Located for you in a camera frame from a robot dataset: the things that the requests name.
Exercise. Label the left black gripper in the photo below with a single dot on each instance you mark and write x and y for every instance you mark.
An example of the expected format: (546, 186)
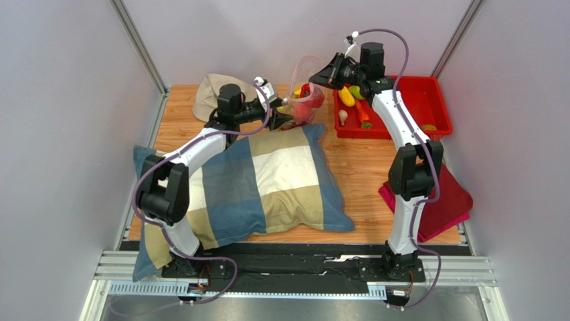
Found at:
(277, 120)

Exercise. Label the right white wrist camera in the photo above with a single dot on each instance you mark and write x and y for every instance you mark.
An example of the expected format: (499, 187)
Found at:
(353, 49)

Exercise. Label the clear zip top bag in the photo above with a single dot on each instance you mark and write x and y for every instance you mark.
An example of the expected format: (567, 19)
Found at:
(306, 67)

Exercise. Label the garlic bulb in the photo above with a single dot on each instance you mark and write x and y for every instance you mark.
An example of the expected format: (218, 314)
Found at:
(343, 115)

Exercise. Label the folded red cloth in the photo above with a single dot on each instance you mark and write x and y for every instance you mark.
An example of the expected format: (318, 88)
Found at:
(452, 208)

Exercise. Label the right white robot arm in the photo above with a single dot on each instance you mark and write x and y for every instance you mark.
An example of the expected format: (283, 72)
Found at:
(415, 170)

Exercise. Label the beige bucket hat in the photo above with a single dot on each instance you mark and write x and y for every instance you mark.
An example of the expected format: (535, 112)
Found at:
(208, 91)

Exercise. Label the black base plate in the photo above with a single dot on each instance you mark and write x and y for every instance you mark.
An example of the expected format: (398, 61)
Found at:
(288, 268)

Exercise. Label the small yellow green fruit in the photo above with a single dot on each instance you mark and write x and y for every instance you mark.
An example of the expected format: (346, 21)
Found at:
(428, 127)

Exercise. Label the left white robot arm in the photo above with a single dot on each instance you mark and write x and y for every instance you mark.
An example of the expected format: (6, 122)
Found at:
(161, 195)

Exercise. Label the yellow banana bunch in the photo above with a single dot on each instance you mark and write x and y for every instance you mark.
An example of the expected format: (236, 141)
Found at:
(291, 107)

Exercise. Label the green pear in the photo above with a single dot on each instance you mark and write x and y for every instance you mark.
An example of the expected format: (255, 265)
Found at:
(356, 92)

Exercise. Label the orange carrot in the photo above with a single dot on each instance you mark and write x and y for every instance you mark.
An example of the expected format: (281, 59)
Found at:
(363, 116)

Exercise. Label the yellow corn cob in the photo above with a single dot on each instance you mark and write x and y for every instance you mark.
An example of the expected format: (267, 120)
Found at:
(346, 97)

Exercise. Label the aluminium frame rail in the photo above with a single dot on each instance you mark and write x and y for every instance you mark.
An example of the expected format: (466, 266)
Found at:
(456, 288)

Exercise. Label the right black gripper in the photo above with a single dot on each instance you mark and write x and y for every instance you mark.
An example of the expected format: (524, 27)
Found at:
(334, 71)

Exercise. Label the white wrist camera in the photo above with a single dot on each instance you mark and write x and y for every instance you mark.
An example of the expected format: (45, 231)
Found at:
(353, 49)
(267, 93)

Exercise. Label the plaid pillow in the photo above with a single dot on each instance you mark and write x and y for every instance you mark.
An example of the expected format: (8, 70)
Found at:
(262, 184)

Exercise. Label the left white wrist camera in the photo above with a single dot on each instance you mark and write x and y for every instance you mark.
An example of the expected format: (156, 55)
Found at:
(267, 93)

